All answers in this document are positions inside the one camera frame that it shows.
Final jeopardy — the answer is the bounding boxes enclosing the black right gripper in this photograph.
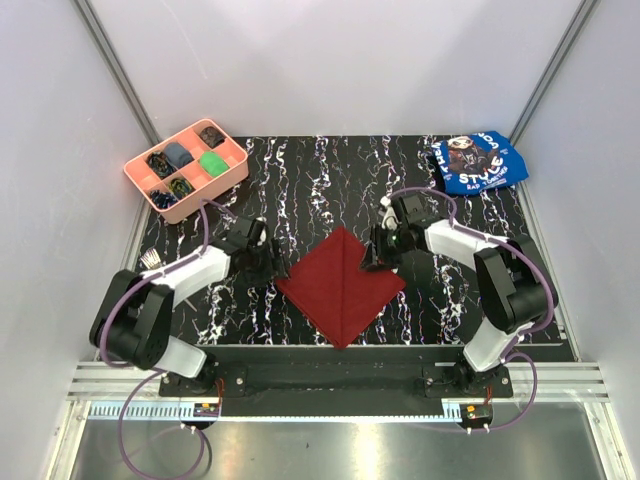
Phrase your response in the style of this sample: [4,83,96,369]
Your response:
[358,224,410,274]

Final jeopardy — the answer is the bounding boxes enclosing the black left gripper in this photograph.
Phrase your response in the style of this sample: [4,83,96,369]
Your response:
[242,237,289,288]

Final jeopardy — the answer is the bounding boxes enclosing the red cloth napkin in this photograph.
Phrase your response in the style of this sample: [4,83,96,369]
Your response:
[276,227,405,349]

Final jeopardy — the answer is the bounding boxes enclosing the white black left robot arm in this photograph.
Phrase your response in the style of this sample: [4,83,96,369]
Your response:
[89,217,288,396]

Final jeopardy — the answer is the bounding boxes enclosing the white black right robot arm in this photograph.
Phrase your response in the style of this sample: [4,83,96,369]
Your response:
[360,187,558,397]

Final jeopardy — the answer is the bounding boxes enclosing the green rolled sock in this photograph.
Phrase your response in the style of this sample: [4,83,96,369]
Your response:
[199,152,229,178]

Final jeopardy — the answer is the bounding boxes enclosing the black yellow rolled sock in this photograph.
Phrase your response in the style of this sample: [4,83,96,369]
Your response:
[168,177,195,200]

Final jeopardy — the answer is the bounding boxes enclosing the pink compartment organizer box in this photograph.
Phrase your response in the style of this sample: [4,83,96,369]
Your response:
[123,118,249,224]

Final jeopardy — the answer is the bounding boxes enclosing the silver metal fork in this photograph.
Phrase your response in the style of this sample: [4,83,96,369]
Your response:
[140,248,162,270]

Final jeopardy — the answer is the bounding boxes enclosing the dark blue rolled sock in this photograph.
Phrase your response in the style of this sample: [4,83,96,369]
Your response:
[149,190,178,210]

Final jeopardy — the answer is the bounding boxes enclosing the dark brown rolled sock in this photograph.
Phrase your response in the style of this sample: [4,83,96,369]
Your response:
[199,126,226,149]

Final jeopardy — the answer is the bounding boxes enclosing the blue printed folded shirt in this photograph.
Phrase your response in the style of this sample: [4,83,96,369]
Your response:
[432,131,529,196]

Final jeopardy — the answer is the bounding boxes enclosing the grey blue rolled sock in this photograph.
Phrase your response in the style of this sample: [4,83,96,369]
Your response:
[163,142,194,170]

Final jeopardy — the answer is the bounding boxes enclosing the black patterned rolled sock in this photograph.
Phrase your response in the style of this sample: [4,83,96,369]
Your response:
[146,151,175,179]

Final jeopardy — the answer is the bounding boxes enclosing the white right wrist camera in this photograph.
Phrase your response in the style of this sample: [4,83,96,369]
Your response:
[379,196,399,231]

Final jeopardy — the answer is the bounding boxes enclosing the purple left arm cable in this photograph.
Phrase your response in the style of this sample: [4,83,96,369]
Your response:
[97,198,241,480]

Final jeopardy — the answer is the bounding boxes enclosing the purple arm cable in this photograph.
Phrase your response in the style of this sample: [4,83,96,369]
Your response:
[382,187,559,432]
[97,198,241,480]

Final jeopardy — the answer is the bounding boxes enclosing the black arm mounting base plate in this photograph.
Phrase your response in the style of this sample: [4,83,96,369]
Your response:
[159,345,513,420]

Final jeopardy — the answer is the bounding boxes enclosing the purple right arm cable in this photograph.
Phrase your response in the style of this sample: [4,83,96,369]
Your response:
[382,187,559,432]

